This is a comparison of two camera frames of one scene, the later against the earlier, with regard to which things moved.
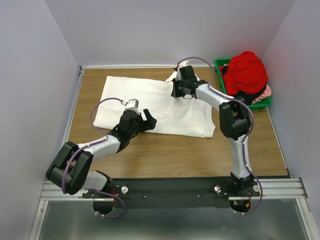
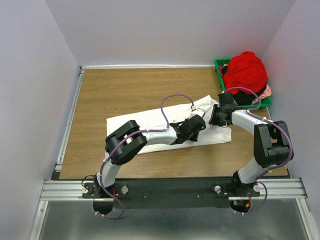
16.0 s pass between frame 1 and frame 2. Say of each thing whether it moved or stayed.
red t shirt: stayed
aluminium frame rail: stayed
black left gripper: moved
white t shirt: moved
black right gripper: moved
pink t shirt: stayed
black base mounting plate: stayed
